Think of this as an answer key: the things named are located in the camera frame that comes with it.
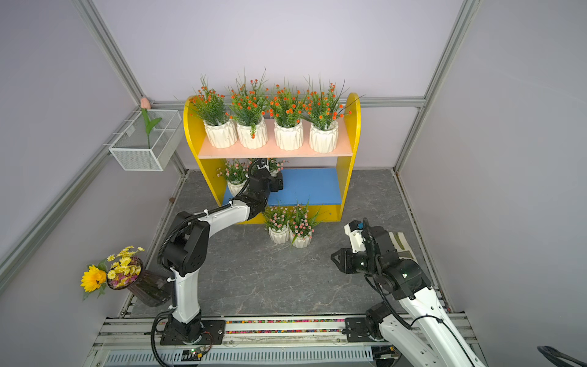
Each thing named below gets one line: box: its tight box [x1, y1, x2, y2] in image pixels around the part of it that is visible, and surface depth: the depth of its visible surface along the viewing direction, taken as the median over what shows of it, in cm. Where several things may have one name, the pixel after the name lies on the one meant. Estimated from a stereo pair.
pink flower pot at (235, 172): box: [216, 159, 252, 198], surface depth 84 cm
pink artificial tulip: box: [139, 97, 163, 150], surface depth 92 cm
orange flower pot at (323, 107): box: [302, 73, 366, 154], surface depth 67 cm
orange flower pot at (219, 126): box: [174, 73, 237, 150], surface depth 68 cm
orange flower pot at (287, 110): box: [269, 76, 307, 151], surface depth 67 cm
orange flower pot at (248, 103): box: [227, 68, 270, 150], surface depth 65 cm
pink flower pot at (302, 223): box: [288, 198, 322, 249], surface depth 85 cm
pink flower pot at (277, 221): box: [263, 205, 292, 245], surface depth 86 cm
